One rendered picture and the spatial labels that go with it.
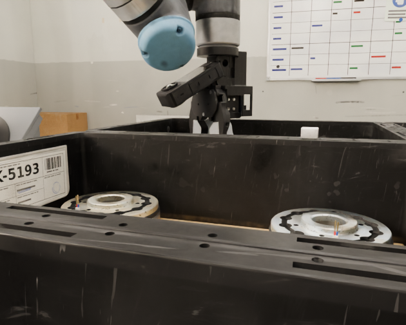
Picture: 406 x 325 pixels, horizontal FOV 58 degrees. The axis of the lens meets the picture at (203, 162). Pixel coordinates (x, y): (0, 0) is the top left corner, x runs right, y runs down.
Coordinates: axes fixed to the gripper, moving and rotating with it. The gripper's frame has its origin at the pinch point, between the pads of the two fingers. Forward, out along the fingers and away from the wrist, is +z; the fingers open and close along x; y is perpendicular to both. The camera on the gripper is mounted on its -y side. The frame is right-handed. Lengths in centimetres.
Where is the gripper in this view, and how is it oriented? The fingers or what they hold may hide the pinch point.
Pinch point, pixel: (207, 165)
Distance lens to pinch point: 64.9
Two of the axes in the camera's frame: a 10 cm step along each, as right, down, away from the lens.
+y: 8.2, -1.0, 5.7
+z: 0.0, 9.8, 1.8
